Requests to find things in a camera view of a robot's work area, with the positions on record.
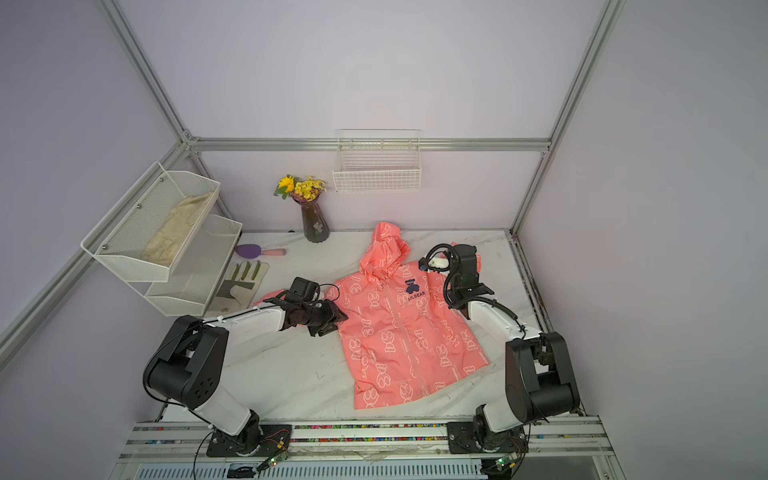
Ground pink hooded jacket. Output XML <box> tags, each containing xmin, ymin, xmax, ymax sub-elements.
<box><xmin>289</xmin><ymin>222</ymin><xmax>491</xmax><ymax>412</ymax></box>

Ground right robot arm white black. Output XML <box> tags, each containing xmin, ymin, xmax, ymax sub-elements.
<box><xmin>418</xmin><ymin>243</ymin><xmax>581</xmax><ymax>452</ymax></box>

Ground white mesh lower shelf bin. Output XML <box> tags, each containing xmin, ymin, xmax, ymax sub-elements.
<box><xmin>142</xmin><ymin>214</ymin><xmax>242</xmax><ymax>317</ymax></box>

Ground purple pink hairbrush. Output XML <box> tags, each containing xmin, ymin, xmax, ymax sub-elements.
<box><xmin>234</xmin><ymin>244</ymin><xmax>287</xmax><ymax>260</ymax></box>

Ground beige green work glove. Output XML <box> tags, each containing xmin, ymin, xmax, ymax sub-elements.
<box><xmin>204</xmin><ymin>260</ymin><xmax>270</xmax><ymax>319</ymax></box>

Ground beige cloth in bin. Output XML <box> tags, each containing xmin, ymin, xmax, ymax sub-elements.
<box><xmin>141</xmin><ymin>193</ymin><xmax>211</xmax><ymax>267</ymax></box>

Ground white mesh shelf bin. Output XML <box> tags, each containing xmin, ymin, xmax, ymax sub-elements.
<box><xmin>142</xmin><ymin>214</ymin><xmax>242</xmax><ymax>317</ymax></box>
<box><xmin>80</xmin><ymin>163</ymin><xmax>220</xmax><ymax>283</ymax></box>

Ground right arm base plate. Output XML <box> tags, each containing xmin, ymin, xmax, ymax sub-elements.
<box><xmin>446</xmin><ymin>422</ymin><xmax>528</xmax><ymax>454</ymax></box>

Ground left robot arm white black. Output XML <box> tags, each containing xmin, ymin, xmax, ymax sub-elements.
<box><xmin>142</xmin><ymin>277</ymin><xmax>348</xmax><ymax>454</ymax></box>

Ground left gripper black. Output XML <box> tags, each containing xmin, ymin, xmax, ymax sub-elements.
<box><xmin>302</xmin><ymin>299</ymin><xmax>348</xmax><ymax>337</ymax></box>

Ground yellow flower bouquet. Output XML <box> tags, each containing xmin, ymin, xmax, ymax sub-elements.
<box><xmin>274</xmin><ymin>175</ymin><xmax>327</xmax><ymax>203</ymax></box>

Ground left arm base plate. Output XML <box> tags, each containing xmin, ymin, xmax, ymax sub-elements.
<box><xmin>206</xmin><ymin>424</ymin><xmax>293</xmax><ymax>458</ymax></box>

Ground white mesh upper shelf bin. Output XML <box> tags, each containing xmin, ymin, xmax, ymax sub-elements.
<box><xmin>80</xmin><ymin>163</ymin><xmax>220</xmax><ymax>283</ymax></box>

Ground aluminium rail front frame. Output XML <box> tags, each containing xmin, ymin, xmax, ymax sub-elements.
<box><xmin>118</xmin><ymin>416</ymin><xmax>615</xmax><ymax>463</ymax></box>

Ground white wire wall basket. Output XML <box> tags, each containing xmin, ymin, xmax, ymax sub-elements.
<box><xmin>332</xmin><ymin>129</ymin><xmax>422</xmax><ymax>194</ymax></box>

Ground dark glass vase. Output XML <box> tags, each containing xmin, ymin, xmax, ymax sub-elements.
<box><xmin>300</xmin><ymin>200</ymin><xmax>330</xmax><ymax>243</ymax></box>

